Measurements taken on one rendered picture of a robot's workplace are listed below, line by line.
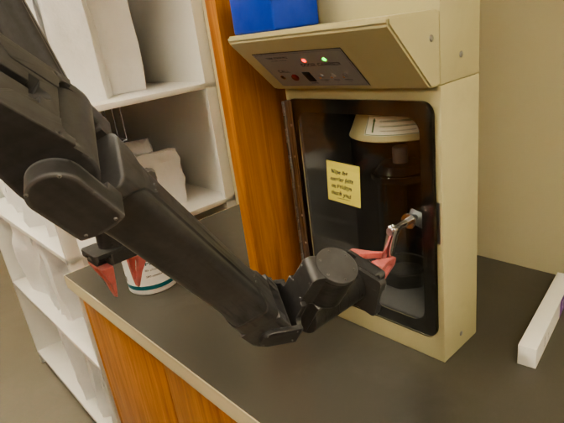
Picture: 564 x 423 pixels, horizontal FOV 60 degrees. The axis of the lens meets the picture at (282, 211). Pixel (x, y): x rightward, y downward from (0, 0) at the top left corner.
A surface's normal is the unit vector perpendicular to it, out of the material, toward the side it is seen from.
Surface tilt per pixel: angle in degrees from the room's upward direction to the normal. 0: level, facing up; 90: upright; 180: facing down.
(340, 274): 33
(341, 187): 90
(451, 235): 90
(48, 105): 59
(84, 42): 96
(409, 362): 0
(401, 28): 90
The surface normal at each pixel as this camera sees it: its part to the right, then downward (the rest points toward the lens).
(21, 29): 0.33, 0.22
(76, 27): 0.09, 0.44
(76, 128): 0.71, -0.60
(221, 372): -0.13, -0.93
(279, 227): 0.68, 0.18
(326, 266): 0.26, -0.68
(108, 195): 0.88, -0.47
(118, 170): -0.35, -0.50
